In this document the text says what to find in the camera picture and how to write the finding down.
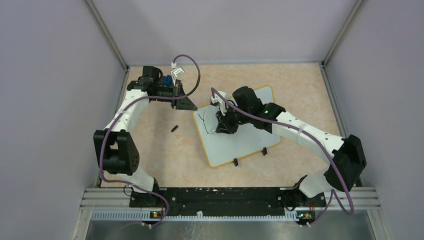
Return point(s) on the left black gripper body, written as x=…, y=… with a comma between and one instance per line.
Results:
x=175, y=91

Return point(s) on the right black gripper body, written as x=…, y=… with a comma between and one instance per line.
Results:
x=232, y=120

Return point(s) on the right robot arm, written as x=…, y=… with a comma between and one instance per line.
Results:
x=344, y=156

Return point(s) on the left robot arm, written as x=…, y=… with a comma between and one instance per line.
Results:
x=115, y=148

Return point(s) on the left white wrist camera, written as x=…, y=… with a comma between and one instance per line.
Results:
x=176, y=70

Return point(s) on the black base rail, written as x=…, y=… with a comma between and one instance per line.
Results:
x=226, y=201

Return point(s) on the white cable duct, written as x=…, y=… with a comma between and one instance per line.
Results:
x=147, y=216

